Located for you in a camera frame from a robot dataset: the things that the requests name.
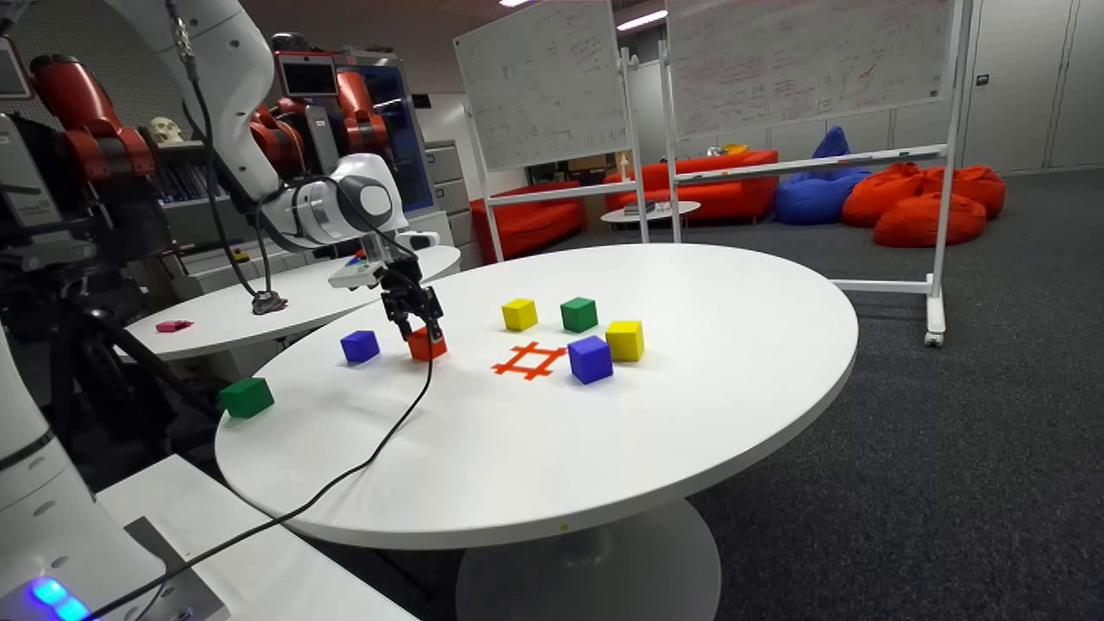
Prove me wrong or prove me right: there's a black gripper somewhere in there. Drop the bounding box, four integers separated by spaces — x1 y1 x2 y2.
377 250 448 359

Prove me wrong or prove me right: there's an orange toy block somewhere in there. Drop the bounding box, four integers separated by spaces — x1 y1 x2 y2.
405 324 453 364

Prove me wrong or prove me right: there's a blue toy block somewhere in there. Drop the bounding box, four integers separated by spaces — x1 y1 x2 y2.
566 332 618 387
338 328 383 368

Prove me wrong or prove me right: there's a green toy block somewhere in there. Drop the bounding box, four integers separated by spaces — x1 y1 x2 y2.
217 373 280 419
559 293 599 333

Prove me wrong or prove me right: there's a yellow toy block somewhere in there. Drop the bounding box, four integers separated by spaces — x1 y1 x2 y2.
497 293 540 333
605 315 648 364

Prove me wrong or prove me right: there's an orange tape grid mark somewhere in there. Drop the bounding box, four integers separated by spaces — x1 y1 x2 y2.
490 336 568 381

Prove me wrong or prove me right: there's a red beanbag sofa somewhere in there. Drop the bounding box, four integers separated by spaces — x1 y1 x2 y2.
469 187 589 261
633 146 786 226

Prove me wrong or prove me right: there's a gray lump object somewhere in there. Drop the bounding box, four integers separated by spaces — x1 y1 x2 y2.
249 287 293 320

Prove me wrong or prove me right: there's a white round side table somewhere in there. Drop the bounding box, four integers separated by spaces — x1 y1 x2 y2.
125 242 467 364

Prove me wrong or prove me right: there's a small white round table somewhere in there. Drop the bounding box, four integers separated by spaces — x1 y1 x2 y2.
597 197 704 226

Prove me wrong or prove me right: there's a small whiteboard on stand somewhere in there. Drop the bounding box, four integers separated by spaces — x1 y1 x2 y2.
448 0 654 266

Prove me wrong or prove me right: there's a white base unit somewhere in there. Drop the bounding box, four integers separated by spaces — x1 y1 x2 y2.
0 332 421 621

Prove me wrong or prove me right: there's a ceiling light strip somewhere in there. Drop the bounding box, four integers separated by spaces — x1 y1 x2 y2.
615 5 671 34

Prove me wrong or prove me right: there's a blue beanbag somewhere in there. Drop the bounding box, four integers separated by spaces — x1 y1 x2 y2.
768 123 874 226

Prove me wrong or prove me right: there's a large whiteboard on stand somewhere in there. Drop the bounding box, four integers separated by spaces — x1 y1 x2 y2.
660 0 988 349

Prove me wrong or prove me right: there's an orange beanbag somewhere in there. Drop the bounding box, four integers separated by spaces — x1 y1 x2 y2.
842 157 926 230
952 161 1012 224
868 187 992 250

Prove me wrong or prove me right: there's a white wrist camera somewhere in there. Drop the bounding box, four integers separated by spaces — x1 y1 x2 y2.
325 255 391 293

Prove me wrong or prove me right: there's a white table pedestal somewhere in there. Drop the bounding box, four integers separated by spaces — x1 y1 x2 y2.
453 493 727 621

